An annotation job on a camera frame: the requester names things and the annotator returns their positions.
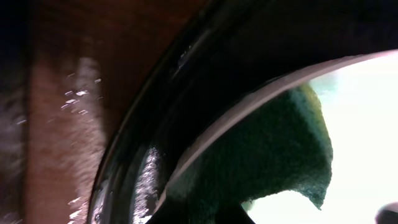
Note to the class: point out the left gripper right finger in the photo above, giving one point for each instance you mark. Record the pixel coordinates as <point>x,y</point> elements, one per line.
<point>388,214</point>

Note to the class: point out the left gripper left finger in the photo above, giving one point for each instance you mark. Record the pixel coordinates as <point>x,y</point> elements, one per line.
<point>180,212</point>

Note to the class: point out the green scrubbing sponge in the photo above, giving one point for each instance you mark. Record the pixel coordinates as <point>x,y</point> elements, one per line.
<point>283,145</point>

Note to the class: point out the white plate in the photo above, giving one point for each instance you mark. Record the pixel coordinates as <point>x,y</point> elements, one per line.
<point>358,97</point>

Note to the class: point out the round black serving tray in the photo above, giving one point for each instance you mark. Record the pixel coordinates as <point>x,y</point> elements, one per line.
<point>228,50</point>

